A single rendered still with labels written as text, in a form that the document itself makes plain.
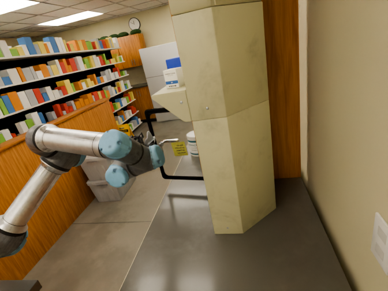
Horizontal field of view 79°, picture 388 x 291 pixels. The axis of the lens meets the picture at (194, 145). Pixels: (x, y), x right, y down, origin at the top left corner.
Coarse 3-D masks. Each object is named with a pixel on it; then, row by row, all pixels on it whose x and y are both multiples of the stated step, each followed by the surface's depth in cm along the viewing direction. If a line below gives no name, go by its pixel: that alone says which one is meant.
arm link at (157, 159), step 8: (144, 152) 70; (152, 152) 73; (160, 152) 76; (144, 160) 71; (152, 160) 73; (160, 160) 74; (128, 168) 75; (136, 168) 73; (144, 168) 74; (152, 168) 75
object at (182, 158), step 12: (156, 108) 113; (156, 120) 115; (168, 120) 113; (180, 120) 111; (156, 132) 119; (168, 132) 116; (180, 132) 114; (192, 132) 111; (168, 144) 119; (180, 144) 117; (192, 144) 114; (168, 156) 123; (180, 156) 120; (192, 156) 117; (168, 168) 126; (180, 168) 123; (192, 168) 120
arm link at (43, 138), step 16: (32, 128) 78; (48, 128) 77; (32, 144) 77; (48, 144) 75; (64, 144) 71; (80, 144) 68; (96, 144) 66; (112, 144) 61; (128, 144) 63; (128, 160) 66
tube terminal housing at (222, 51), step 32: (192, 32) 64; (224, 32) 65; (256, 32) 72; (192, 64) 68; (224, 64) 67; (256, 64) 75; (192, 96) 72; (224, 96) 70; (256, 96) 78; (224, 128) 74; (256, 128) 81; (224, 160) 79; (256, 160) 85; (224, 192) 84; (256, 192) 89; (224, 224) 90
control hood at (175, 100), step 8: (168, 88) 81; (176, 88) 78; (184, 88) 74; (152, 96) 74; (160, 96) 73; (168, 96) 73; (176, 96) 72; (184, 96) 72; (160, 104) 75; (168, 104) 74; (176, 104) 73; (184, 104) 73; (176, 112) 74; (184, 112) 74; (184, 120) 75
